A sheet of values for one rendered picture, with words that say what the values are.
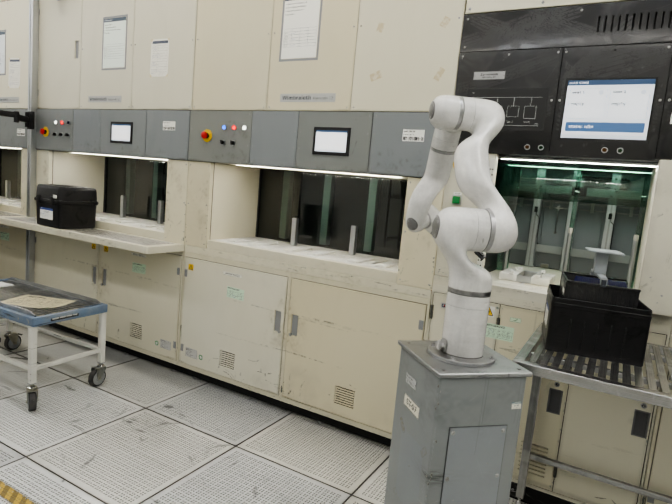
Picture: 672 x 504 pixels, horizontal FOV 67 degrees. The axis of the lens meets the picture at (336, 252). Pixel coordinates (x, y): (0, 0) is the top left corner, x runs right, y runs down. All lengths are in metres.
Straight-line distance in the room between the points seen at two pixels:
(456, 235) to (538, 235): 1.69
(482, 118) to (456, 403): 0.83
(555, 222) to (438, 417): 1.84
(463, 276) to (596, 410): 1.00
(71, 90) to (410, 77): 2.39
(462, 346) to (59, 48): 3.38
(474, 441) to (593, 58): 1.43
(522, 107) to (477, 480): 1.38
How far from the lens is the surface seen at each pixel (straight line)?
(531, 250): 3.00
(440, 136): 1.80
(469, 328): 1.46
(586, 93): 2.17
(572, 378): 1.57
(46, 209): 3.63
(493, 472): 1.58
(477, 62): 2.27
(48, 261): 4.14
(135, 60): 3.47
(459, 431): 1.46
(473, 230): 1.41
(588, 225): 3.03
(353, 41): 2.52
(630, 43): 2.21
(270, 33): 2.80
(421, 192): 1.83
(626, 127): 2.14
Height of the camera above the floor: 1.21
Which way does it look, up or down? 7 degrees down
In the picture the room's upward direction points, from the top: 5 degrees clockwise
